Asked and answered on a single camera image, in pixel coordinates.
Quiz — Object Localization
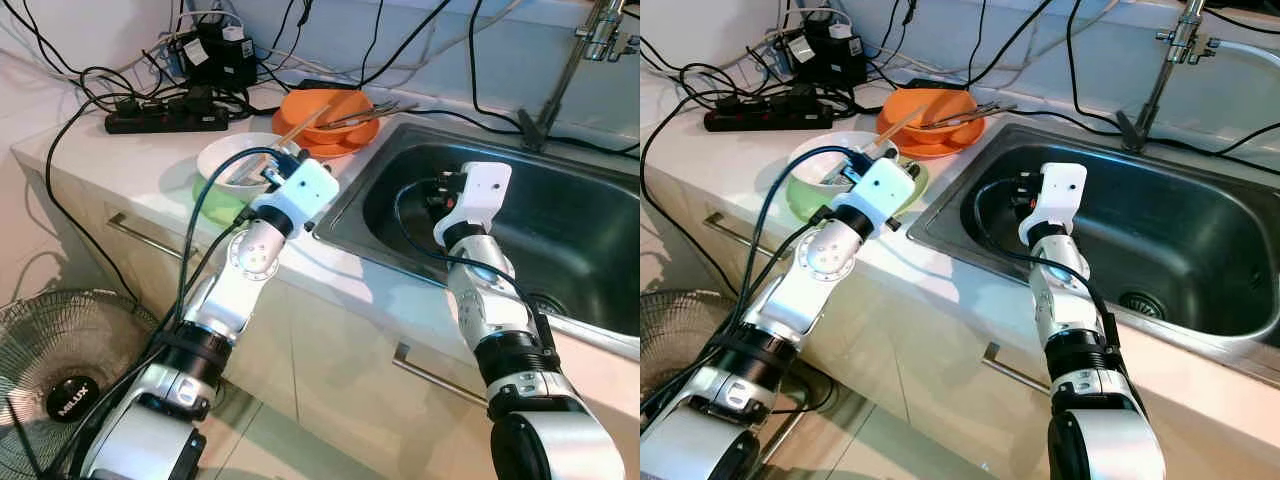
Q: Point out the light green plate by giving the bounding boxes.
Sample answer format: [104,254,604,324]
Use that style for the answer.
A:
[785,150,931,224]
[192,150,331,227]

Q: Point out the wooden chopstick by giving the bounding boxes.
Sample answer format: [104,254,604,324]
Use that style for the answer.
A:
[868,104,926,153]
[275,104,334,151]

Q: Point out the white bowl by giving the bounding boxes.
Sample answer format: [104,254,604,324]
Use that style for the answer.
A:
[197,132,291,193]
[790,130,896,191]

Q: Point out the orange plastic bowl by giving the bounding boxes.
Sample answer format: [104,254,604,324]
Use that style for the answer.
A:
[273,88,376,143]
[877,88,979,143]

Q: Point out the orange plastic plate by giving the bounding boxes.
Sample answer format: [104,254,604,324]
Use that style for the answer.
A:
[285,118,383,160]
[885,118,991,160]

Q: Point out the metal cutlery piece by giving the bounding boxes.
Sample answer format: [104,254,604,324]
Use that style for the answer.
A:
[920,99,1019,130]
[320,99,421,130]

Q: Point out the black power strip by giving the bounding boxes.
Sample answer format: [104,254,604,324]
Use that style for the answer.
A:
[105,100,231,135]
[703,100,833,133]

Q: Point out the black power adapter box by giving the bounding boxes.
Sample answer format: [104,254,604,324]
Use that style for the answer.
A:
[785,20,863,89]
[180,22,259,91]

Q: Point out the round sink drain strainer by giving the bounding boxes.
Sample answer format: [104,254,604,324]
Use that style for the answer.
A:
[525,290,571,320]
[1118,290,1166,322]

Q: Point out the chrome sink faucet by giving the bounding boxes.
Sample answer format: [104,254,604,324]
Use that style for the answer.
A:
[518,0,641,153]
[1117,0,1226,153]

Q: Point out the white sink cabinet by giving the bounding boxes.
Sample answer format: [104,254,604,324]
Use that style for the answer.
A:
[20,150,641,480]
[640,170,1280,480]

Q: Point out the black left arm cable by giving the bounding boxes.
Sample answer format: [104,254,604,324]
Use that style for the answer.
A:
[175,147,291,331]
[735,145,851,331]

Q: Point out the black power cable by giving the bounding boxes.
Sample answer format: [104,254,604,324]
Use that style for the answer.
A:
[467,0,546,126]
[43,92,141,301]
[640,95,736,297]
[1063,0,1136,126]

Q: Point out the metal cabinet handle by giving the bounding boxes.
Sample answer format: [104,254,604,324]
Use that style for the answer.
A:
[704,211,791,264]
[392,342,491,407]
[982,342,1053,397]
[107,211,201,264]

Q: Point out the wire grille floor fan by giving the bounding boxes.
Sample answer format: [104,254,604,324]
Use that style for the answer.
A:
[0,288,166,480]
[640,290,801,480]

